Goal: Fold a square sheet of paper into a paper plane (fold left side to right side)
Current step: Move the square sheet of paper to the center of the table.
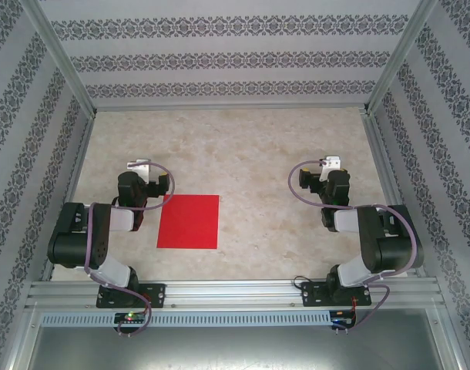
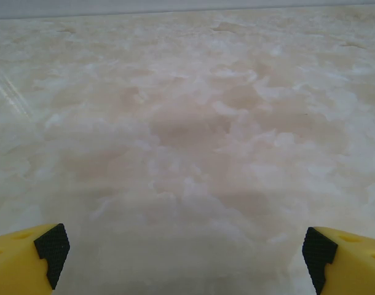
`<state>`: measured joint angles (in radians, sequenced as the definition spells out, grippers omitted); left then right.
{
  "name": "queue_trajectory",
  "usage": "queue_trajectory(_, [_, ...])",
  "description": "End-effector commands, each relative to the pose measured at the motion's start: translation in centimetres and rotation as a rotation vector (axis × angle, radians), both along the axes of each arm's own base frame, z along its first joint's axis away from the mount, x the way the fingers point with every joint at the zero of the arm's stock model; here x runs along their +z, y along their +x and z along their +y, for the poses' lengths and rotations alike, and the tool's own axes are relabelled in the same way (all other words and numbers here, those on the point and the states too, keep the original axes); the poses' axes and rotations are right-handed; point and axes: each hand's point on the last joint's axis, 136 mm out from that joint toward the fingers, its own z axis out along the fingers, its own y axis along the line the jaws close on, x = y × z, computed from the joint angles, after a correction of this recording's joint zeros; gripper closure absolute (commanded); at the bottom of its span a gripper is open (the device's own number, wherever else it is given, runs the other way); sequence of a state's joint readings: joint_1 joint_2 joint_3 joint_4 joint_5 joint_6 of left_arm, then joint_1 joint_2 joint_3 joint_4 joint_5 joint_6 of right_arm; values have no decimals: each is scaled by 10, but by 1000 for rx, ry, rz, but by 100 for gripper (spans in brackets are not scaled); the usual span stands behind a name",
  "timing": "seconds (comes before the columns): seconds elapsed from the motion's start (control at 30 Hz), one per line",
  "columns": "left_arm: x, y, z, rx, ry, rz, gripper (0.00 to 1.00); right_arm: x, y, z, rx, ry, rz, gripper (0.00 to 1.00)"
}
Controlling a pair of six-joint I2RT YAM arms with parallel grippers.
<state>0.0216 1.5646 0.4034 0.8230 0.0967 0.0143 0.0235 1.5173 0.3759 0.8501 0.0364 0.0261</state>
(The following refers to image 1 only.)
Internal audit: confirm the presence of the grey metal panel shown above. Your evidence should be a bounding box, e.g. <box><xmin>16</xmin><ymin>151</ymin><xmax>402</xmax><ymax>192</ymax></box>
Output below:
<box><xmin>26</xmin><ymin>325</ymin><xmax>444</xmax><ymax>370</ymax></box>

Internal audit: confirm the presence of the aluminium frame post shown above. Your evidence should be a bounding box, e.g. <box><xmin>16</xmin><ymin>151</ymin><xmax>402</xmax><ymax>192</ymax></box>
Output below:
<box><xmin>364</xmin><ymin>0</ymin><xmax>439</xmax><ymax>115</ymax></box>
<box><xmin>18</xmin><ymin>0</ymin><xmax>97</xmax><ymax>116</ymax></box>

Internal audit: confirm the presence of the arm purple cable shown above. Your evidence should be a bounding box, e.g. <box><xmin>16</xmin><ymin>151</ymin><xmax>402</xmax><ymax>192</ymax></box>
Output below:
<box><xmin>288</xmin><ymin>158</ymin><xmax>418</xmax><ymax>332</ymax></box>
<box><xmin>82</xmin><ymin>161</ymin><xmax>176</xmax><ymax>337</ymax></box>

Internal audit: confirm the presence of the aluminium mounting rail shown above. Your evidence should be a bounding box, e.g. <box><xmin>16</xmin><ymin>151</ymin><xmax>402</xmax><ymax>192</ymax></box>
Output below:
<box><xmin>25</xmin><ymin>280</ymin><xmax>440</xmax><ymax>309</ymax></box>

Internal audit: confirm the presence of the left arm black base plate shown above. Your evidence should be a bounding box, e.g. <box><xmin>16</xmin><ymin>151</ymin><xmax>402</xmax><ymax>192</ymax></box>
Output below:
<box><xmin>96</xmin><ymin>283</ymin><xmax>167</xmax><ymax>309</ymax></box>

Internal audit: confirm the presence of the red paper sheet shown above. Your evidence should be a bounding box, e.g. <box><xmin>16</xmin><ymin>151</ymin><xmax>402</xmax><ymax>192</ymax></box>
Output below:
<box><xmin>156</xmin><ymin>194</ymin><xmax>220</xmax><ymax>250</ymax></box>

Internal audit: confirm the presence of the slotted grey cable duct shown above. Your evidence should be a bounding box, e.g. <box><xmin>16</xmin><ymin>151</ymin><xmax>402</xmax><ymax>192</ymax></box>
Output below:
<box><xmin>40</xmin><ymin>311</ymin><xmax>332</xmax><ymax>327</ymax></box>

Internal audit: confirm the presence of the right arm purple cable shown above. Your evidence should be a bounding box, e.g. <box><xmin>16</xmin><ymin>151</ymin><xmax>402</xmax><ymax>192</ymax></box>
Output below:
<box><xmin>288</xmin><ymin>158</ymin><xmax>418</xmax><ymax>332</ymax></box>

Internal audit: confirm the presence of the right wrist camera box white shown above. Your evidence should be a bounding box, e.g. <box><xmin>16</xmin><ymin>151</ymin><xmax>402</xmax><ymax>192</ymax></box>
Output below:
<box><xmin>318</xmin><ymin>156</ymin><xmax>343</xmax><ymax>182</ymax></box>

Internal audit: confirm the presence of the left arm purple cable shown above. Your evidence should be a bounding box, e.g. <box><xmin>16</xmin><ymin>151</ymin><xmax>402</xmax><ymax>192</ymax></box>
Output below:
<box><xmin>82</xmin><ymin>161</ymin><xmax>176</xmax><ymax>337</ymax></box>

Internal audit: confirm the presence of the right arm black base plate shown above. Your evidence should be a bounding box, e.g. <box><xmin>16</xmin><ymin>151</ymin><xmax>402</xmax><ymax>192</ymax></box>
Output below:
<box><xmin>300</xmin><ymin>281</ymin><xmax>373</xmax><ymax>308</ymax></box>

